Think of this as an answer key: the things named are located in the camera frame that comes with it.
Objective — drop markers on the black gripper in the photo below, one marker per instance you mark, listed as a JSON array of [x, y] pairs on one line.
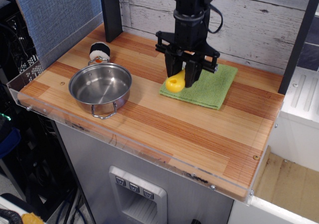
[[189, 36]]

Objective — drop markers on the yellow handle toy knife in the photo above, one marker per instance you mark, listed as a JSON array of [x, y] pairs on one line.
[[176, 83]]

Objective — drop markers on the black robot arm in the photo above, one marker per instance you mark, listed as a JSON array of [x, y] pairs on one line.
[[193, 7]]

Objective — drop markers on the green towel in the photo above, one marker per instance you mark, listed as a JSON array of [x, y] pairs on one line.
[[209, 91]]

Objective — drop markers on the toy sushi roll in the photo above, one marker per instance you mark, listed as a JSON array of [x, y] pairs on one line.
[[99, 50]]

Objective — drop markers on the clear acrylic edge guard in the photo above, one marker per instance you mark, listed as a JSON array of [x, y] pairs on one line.
[[220, 148]]

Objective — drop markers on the blue fabric panel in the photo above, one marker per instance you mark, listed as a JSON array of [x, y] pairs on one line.
[[57, 25]]

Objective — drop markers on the toy fridge dispenser panel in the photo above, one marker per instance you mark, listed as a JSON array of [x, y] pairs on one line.
[[138, 200]]

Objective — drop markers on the white toy sink unit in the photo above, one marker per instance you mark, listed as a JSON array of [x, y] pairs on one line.
[[287, 185]]

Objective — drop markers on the yellow object bottom left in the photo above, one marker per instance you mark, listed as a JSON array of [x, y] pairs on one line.
[[31, 218]]

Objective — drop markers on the steel pot with handles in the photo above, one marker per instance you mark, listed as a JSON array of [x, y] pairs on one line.
[[101, 88]]

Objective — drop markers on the dark left post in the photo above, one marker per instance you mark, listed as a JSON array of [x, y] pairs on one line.
[[112, 19]]

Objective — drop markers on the dark post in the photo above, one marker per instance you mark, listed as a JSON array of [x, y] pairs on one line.
[[298, 46], [112, 19]]

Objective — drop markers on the dark right post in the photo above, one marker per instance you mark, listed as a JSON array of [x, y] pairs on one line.
[[298, 46]]

